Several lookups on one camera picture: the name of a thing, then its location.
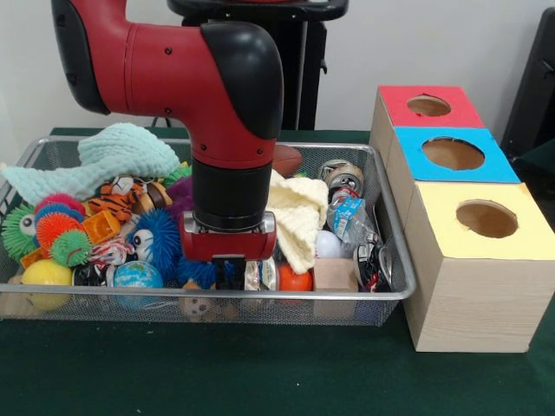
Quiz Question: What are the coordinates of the cream knitted cloth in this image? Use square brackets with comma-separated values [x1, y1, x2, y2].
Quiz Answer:
[268, 168, 330, 275]

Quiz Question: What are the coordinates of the tiger plush toy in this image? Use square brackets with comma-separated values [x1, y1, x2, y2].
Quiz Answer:
[88, 172, 144, 224]

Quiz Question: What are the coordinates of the blue spiky ball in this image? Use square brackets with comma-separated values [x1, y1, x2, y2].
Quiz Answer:
[175, 255, 238, 290]

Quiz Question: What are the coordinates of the black upright panel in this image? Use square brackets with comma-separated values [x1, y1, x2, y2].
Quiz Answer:
[500, 6, 555, 151]

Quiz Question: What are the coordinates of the blue spiky toy with eyes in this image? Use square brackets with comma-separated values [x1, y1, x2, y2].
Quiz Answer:
[129, 209, 181, 272]

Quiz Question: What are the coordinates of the mint green knitted cloth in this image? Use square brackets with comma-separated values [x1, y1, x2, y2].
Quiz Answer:
[0, 121, 181, 205]

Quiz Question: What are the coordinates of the wooden box with three holes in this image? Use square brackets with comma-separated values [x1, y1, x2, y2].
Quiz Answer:
[369, 84, 555, 353]

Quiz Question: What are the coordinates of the brown toy football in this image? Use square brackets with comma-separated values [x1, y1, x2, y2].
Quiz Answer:
[275, 145, 303, 177]

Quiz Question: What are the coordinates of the yellow ball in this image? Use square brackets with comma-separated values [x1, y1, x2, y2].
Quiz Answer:
[20, 258, 74, 311]

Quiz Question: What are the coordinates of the globe print ball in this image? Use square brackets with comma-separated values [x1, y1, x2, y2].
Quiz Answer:
[113, 259, 165, 309]

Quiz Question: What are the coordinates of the orange ball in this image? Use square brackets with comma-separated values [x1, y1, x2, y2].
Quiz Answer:
[277, 262, 314, 292]

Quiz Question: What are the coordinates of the shallow wire mesh bin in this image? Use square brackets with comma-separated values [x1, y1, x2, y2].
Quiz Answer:
[0, 135, 417, 327]

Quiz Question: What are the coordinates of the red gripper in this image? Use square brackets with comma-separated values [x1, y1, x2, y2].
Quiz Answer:
[180, 211, 278, 290]

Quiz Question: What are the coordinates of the purple spiky toy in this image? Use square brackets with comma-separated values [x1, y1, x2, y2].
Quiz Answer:
[166, 175, 194, 218]

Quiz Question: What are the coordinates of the dark green tablecloth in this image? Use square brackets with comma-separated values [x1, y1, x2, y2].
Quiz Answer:
[0, 126, 555, 416]
[511, 138, 555, 196]

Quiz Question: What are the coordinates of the brown teddy bear plush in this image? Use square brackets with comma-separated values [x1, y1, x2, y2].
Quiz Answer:
[180, 279, 238, 322]

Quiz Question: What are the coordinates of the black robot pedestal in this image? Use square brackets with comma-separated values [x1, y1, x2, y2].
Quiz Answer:
[166, 0, 355, 130]

